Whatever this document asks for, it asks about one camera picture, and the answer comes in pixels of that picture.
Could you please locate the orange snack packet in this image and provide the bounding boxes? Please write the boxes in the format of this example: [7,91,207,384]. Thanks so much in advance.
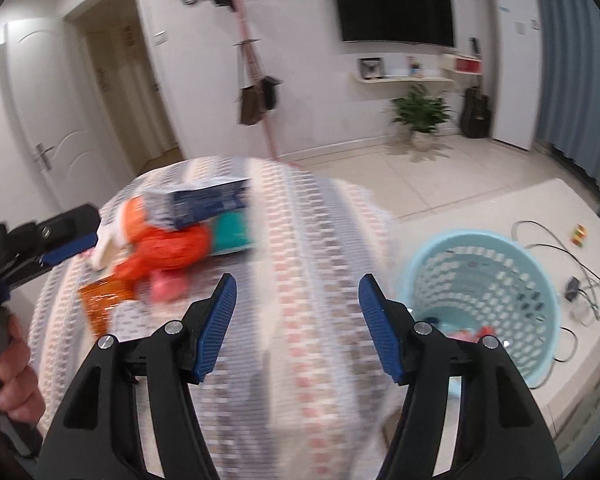
[78,280,133,336]

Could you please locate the orange white bottle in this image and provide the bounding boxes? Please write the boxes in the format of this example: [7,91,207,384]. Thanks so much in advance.
[92,197,148,271]

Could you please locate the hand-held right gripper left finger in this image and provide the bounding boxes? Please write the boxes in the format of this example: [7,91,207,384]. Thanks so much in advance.
[32,272,238,480]

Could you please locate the white curved low shelf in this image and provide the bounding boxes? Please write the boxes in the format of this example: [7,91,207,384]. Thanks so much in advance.
[350,72,454,85]

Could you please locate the teal packet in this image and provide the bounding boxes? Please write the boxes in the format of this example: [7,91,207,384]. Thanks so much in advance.
[211,210,254,256]

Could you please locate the small black hanging bag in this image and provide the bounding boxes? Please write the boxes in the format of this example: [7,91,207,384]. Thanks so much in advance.
[260,75,284,111]

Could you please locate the white standing air conditioner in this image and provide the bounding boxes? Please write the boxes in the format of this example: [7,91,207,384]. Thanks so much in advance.
[490,0,544,152]

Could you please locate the red wrapper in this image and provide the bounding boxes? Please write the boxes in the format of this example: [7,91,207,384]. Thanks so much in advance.
[450,326,497,343]

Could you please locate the person's left hand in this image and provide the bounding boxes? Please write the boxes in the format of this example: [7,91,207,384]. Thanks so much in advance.
[0,320,46,423]

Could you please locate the black acoustic guitar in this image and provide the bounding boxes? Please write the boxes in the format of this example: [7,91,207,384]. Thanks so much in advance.
[461,37,492,139]

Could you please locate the short black cable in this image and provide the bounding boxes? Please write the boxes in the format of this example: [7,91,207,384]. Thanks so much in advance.
[552,327,580,364]

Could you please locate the white cable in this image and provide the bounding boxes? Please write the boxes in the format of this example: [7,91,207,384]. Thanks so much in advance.
[570,285,600,329]

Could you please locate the striped knitted blanket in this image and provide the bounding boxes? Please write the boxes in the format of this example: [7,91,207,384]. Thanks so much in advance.
[27,157,406,480]

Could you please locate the light blue plastic basket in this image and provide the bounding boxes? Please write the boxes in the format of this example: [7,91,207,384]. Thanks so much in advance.
[392,230,563,391]

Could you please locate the white door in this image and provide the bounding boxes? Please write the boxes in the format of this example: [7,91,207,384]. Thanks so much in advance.
[0,19,89,212]

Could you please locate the blue carton box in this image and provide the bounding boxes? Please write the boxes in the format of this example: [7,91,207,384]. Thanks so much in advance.
[145,177,253,233]

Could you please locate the long black cable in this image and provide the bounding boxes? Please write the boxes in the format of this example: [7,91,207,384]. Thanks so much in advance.
[511,220,600,311]

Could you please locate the green potted plant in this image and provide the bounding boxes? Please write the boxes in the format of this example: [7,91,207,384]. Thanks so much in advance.
[389,84,454,152]

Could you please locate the small pink box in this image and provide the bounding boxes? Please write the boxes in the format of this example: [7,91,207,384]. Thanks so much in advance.
[150,270,193,304]

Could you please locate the red and white box shelf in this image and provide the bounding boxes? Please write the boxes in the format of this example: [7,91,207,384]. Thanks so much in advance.
[440,53,483,75]

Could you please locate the black wall television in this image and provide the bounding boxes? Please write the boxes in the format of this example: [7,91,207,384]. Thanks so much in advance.
[328,0,456,50]

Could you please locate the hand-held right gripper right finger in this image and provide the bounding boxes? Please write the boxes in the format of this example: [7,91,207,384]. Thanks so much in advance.
[357,272,563,480]

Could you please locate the blue curtain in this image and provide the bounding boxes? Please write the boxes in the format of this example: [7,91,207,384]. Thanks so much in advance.
[512,0,600,197]

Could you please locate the brown hanging bag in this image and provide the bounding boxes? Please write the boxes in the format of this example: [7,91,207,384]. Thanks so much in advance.
[237,82,268,127]

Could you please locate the black butterfly picture frame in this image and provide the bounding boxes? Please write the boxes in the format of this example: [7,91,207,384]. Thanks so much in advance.
[358,57,384,80]

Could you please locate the orange mesh bag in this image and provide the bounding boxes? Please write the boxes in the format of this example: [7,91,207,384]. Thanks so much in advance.
[112,224,212,287]

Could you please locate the pink coat rack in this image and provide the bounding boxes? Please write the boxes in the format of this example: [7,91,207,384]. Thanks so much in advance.
[215,0,292,162]

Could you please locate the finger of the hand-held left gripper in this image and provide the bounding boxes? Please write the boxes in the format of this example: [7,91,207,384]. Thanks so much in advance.
[2,235,99,291]
[10,203,102,256]

